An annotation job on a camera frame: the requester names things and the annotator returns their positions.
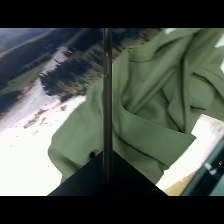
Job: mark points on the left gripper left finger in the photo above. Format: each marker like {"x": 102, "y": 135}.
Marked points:
{"x": 86, "y": 180}

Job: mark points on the olive green shirt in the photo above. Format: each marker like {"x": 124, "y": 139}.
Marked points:
{"x": 150, "y": 100}

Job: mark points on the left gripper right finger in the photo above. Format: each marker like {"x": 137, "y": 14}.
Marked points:
{"x": 130, "y": 180}

